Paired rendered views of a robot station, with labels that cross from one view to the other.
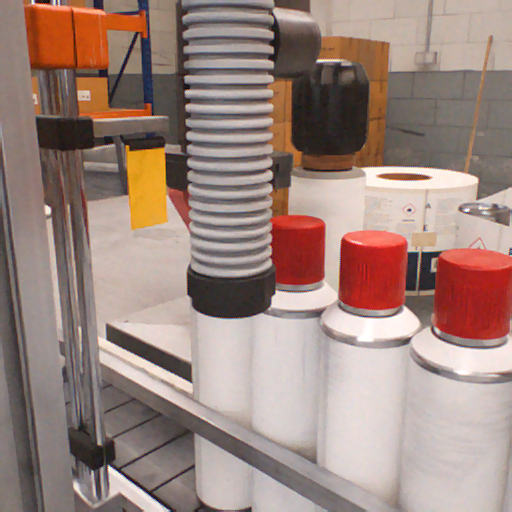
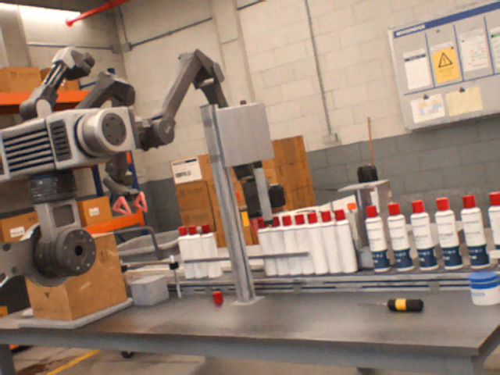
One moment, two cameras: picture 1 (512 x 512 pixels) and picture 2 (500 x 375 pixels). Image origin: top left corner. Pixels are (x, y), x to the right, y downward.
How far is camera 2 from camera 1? 1.84 m
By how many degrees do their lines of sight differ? 15
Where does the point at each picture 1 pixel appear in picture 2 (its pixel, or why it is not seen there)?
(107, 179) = (147, 257)
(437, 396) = (298, 233)
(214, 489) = (269, 271)
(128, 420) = not seen: hidden behind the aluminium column
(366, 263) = (285, 219)
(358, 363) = (287, 233)
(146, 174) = (244, 216)
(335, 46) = not seen: hidden behind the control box
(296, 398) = (280, 244)
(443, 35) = (337, 122)
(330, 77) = (273, 188)
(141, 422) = not seen: hidden behind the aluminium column
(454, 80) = (353, 149)
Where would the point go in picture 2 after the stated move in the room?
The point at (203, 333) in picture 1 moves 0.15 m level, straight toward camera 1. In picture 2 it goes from (262, 240) to (271, 244)
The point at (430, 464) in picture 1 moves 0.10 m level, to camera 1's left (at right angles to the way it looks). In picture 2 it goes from (299, 243) to (270, 249)
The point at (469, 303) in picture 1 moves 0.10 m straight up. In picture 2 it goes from (298, 219) to (292, 190)
